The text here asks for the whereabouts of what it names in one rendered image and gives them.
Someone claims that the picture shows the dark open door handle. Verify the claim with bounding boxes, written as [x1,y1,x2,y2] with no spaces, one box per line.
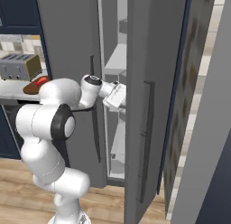
[136,79,156,204]

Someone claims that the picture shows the red fish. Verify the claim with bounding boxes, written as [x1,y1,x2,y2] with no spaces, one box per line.
[31,76,51,88]

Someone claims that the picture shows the silver toaster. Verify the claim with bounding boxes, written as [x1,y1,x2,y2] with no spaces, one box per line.
[0,52,43,82]

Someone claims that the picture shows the brown cutting board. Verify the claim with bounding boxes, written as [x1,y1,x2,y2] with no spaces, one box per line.
[23,79,47,96]

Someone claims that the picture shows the navy wall cupboard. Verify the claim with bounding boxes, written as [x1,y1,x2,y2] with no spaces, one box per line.
[0,0,42,36]

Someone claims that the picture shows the dark fridge door handle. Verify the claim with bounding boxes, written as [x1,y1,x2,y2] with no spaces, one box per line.
[89,54,102,164]

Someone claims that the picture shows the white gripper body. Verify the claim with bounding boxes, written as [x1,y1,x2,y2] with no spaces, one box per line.
[102,82,127,112]

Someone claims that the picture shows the fridge interior with shelves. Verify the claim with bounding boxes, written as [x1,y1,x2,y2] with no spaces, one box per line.
[96,0,129,187]

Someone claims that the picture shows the grey open fridge door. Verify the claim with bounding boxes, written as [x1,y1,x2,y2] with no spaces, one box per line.
[124,0,189,224]

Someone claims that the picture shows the navy tall side panel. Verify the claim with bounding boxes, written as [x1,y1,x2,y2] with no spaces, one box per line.
[156,0,194,196]

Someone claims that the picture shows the navy base cupboard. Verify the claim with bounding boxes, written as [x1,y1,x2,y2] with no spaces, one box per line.
[0,103,24,160]

